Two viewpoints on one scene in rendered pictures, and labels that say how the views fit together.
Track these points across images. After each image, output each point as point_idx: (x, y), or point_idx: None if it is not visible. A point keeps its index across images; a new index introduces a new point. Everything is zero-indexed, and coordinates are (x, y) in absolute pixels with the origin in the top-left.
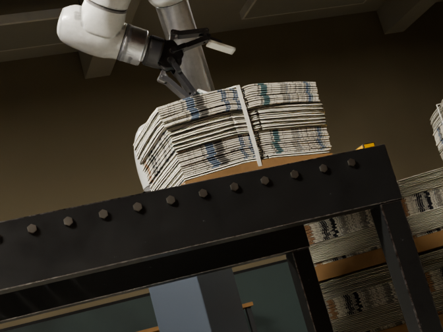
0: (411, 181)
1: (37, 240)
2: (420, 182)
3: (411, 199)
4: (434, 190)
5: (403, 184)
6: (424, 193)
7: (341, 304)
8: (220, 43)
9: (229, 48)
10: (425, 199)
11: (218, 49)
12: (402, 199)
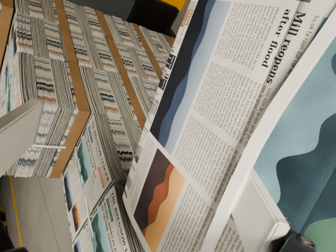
0: (108, 158)
1: None
2: (110, 152)
3: (123, 164)
4: (116, 146)
5: (111, 164)
6: (119, 154)
7: None
8: (9, 116)
9: (35, 108)
10: (123, 154)
11: (11, 160)
12: (123, 170)
